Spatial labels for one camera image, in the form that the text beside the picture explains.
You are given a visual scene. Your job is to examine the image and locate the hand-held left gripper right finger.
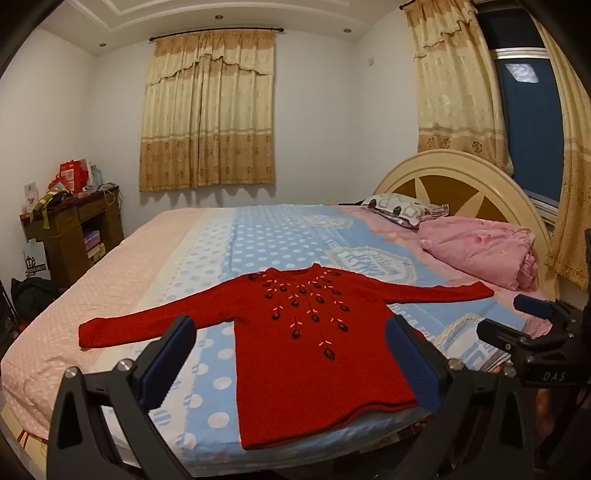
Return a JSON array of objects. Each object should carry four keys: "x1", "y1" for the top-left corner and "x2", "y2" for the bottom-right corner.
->
[{"x1": 385, "y1": 316, "x2": 543, "y2": 480}]

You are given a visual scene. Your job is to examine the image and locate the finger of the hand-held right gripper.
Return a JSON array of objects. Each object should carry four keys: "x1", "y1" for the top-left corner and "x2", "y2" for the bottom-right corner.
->
[
  {"x1": 476, "y1": 318, "x2": 555, "y2": 356},
  {"x1": 513, "y1": 294, "x2": 573, "y2": 324}
]

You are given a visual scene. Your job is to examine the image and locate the striped cloth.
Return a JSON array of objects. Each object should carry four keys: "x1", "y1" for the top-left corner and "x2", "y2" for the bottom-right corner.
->
[{"x1": 30, "y1": 182, "x2": 77, "y2": 229}]

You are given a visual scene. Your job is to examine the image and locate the stack of books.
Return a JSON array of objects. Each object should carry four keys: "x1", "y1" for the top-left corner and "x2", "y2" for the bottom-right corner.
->
[{"x1": 83, "y1": 229, "x2": 107, "y2": 265}]

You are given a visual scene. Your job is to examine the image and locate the grey patterned pillow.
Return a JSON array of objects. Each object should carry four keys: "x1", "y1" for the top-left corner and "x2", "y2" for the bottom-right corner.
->
[{"x1": 339, "y1": 193, "x2": 451, "y2": 229}]

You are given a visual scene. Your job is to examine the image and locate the pink folded quilt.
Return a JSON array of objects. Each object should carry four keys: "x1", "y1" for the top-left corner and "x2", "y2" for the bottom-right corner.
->
[{"x1": 418, "y1": 217, "x2": 540, "y2": 291}]

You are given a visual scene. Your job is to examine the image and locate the cream brown bed headboard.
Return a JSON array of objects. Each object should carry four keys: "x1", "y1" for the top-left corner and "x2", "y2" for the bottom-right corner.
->
[{"x1": 372, "y1": 148, "x2": 555, "y2": 278}]

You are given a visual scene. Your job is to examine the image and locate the brown wooden cabinet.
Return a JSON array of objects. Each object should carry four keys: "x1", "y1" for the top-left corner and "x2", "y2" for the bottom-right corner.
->
[{"x1": 19, "y1": 185, "x2": 125, "y2": 289}]

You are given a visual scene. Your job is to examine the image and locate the black bag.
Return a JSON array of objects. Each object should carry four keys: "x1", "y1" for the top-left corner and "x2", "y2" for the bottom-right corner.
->
[{"x1": 10, "y1": 277, "x2": 61, "y2": 324}]

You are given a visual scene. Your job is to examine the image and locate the white bag with crown print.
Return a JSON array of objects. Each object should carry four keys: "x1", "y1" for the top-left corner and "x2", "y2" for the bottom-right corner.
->
[{"x1": 23, "y1": 240, "x2": 51, "y2": 280}]

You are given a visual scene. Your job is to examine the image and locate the dark curtain rod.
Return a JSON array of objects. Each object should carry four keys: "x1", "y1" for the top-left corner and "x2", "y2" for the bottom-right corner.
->
[
  {"x1": 399, "y1": 0, "x2": 476, "y2": 10},
  {"x1": 148, "y1": 27, "x2": 283, "y2": 43}
]

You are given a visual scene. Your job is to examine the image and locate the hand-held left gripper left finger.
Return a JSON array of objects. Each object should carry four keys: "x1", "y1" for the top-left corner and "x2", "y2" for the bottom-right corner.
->
[{"x1": 46, "y1": 315, "x2": 199, "y2": 480}]

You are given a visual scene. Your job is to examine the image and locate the red gift bag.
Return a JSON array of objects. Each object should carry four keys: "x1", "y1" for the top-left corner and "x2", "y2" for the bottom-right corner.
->
[{"x1": 59, "y1": 159, "x2": 90, "y2": 192}]

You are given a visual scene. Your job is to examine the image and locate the blue pink dotted bed sheet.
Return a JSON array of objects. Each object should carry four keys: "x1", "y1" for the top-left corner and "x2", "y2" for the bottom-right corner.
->
[{"x1": 0, "y1": 203, "x2": 555, "y2": 478}]

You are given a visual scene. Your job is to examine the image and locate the dark window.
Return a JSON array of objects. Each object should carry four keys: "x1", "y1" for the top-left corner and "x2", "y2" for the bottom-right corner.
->
[{"x1": 475, "y1": 7, "x2": 573, "y2": 208}]

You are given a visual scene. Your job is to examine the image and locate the wide beige floral curtain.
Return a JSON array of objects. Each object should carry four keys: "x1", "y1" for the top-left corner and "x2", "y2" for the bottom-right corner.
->
[{"x1": 139, "y1": 28, "x2": 278, "y2": 193}]

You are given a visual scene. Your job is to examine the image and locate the red knitted sweater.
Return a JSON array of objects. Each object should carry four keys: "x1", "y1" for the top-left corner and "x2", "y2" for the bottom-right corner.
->
[{"x1": 78, "y1": 263, "x2": 496, "y2": 450}]

